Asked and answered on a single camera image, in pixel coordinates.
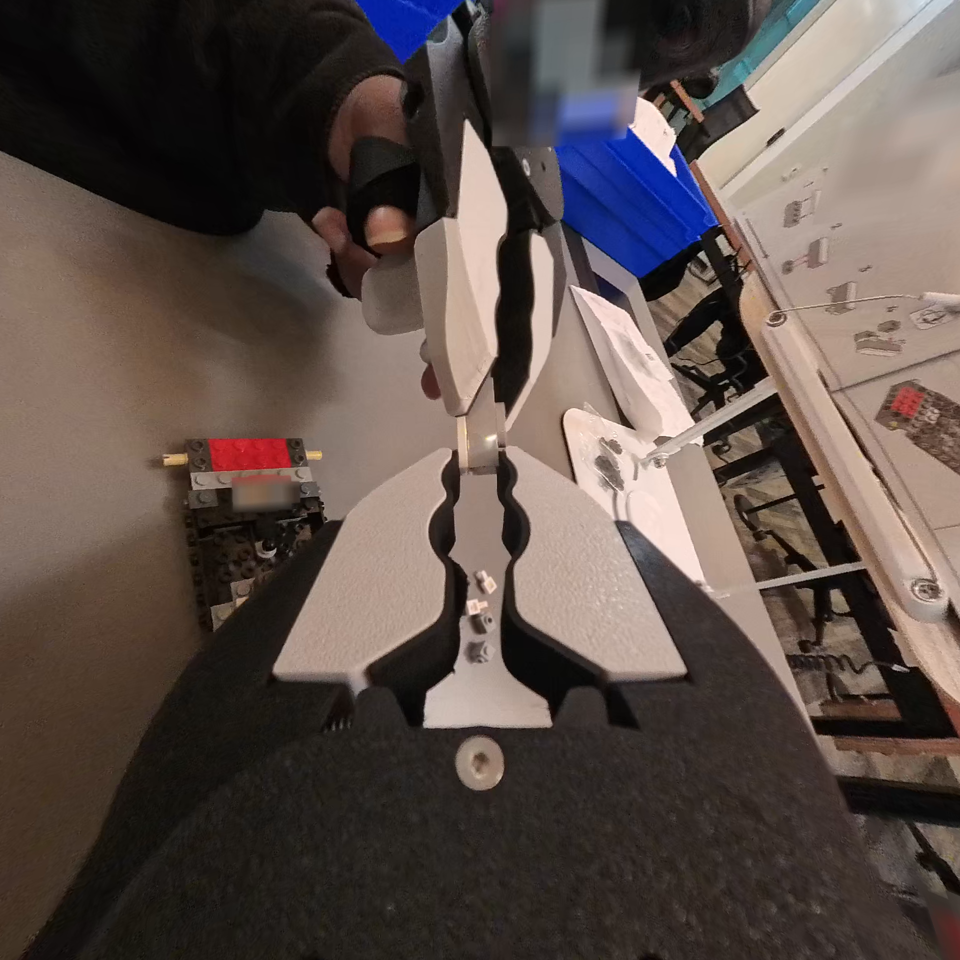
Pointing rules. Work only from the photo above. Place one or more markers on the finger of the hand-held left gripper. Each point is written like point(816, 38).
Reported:
point(465, 285)
point(553, 270)

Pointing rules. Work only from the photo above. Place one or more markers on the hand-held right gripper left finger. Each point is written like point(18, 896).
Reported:
point(375, 585)

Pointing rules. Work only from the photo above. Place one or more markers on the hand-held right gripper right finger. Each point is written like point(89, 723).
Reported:
point(585, 592)

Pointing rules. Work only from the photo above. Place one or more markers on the dark grey holed brick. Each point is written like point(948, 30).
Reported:
point(480, 448)

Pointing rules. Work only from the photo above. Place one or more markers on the person's left forearm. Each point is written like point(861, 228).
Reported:
point(187, 97)

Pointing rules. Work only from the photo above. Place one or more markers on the grey desk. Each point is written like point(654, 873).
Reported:
point(150, 360)

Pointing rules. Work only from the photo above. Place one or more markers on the person's left hand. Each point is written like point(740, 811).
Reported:
point(360, 120)

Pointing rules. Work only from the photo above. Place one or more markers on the large blue plastic bin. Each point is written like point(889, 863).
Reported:
point(630, 202)

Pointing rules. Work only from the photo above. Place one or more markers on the small grey brick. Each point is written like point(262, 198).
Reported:
point(484, 623)
point(478, 651)

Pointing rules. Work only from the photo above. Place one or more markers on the white tray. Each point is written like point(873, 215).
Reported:
point(660, 517)

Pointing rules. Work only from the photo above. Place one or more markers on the white paper envelope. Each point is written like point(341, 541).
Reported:
point(622, 352)

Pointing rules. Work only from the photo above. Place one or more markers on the clear bag of dark bricks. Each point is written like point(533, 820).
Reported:
point(609, 459)

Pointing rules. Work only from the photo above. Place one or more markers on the toy brick car base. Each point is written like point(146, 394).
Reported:
point(247, 452)

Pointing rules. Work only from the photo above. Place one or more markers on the black office chair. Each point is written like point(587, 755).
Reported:
point(712, 367)

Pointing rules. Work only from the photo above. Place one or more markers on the metal rod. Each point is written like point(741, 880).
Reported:
point(847, 299)
point(712, 429)

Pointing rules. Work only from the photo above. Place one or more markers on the white instruction stand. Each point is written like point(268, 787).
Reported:
point(862, 247)

